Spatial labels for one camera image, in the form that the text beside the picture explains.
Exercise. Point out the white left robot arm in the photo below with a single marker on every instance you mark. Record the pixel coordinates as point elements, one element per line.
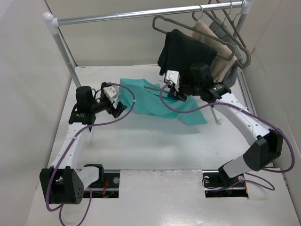
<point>62,183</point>

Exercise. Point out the black hanging garment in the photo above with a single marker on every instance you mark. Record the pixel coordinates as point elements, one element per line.
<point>181,51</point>

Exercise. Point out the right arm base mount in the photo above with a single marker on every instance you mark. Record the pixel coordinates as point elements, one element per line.
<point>216,187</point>

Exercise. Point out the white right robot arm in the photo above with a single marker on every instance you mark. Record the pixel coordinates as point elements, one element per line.
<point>265,144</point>

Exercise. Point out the aluminium rail right side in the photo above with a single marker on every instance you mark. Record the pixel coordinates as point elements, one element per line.
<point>246,95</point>

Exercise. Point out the taupe hanger with grey garment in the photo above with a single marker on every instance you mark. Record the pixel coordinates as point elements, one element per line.
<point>236,37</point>

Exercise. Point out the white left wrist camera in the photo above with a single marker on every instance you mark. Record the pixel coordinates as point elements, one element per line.
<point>111,92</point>

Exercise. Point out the white metal clothes rack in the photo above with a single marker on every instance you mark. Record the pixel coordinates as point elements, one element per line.
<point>119,32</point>

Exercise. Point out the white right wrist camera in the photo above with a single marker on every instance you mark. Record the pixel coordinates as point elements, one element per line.
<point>173,77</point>

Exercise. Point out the taupe hanger with cream garment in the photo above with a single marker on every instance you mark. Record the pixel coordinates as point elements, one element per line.
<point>199,25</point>

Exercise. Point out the cream ribbed garment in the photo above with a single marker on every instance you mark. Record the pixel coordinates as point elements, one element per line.
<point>222,63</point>

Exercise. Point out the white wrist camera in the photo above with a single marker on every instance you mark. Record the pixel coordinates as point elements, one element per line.
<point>173,77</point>
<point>111,92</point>

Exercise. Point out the grey hanging garment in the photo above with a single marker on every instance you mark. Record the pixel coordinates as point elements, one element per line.
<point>231,76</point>

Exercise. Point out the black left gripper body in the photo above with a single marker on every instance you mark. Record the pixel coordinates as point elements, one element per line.
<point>101,103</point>

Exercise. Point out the taupe hanger with black garment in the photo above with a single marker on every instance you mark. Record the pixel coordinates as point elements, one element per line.
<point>193,29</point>

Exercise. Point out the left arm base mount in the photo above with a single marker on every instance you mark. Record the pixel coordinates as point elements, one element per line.
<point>106,187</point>

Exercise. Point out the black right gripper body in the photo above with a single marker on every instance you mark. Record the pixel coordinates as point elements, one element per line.
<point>187,89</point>

